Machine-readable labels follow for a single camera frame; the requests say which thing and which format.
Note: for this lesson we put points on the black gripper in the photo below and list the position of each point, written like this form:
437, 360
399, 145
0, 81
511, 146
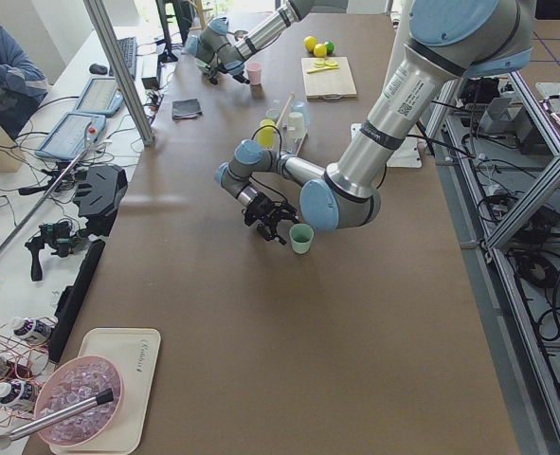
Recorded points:
261, 207
222, 71

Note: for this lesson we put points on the light green cup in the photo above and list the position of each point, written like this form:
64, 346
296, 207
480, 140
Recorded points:
301, 237

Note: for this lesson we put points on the pink cup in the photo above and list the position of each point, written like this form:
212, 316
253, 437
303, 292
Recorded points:
254, 73

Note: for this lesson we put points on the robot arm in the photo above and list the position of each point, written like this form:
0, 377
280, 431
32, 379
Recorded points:
215, 54
447, 40

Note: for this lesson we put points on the grey cup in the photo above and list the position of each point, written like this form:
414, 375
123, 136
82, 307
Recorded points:
273, 110

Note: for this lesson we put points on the yellow cup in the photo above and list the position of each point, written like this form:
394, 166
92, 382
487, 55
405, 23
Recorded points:
265, 135

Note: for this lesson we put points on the light blue cup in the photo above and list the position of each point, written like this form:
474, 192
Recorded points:
301, 107

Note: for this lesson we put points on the white cup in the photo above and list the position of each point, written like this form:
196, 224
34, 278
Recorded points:
296, 128

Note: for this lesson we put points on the grey folded cloth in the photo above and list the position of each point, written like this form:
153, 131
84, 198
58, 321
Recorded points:
183, 109

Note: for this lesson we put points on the black keyboard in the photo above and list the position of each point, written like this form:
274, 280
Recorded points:
128, 50

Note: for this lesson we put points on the whole lemon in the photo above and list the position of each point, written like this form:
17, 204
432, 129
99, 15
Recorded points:
310, 43
320, 50

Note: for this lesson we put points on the teach pendant far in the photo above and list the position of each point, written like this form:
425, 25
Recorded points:
100, 96

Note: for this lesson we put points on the teach pendant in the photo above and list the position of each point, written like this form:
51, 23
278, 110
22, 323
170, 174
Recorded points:
100, 96
67, 139

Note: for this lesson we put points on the bamboo cutting board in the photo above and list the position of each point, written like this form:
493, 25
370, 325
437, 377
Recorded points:
328, 85

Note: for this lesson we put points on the green lime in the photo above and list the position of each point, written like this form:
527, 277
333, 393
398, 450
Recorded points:
329, 47

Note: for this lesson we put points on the white control box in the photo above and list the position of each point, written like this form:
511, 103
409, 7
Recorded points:
402, 147

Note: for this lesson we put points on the teach pendant near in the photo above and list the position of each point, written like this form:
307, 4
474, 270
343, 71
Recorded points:
67, 139

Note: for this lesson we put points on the cream plastic tray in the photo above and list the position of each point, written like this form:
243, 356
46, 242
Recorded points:
134, 352

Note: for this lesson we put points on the person in blue shirt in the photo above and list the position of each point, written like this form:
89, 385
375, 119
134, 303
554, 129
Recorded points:
23, 85

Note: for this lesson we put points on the pink bowl with ice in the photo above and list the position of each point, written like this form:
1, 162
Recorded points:
79, 379

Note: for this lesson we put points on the grabber reacher tool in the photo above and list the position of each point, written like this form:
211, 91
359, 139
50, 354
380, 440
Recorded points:
38, 208

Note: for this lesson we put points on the white wire cup holder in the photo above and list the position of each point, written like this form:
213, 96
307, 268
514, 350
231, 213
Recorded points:
284, 126

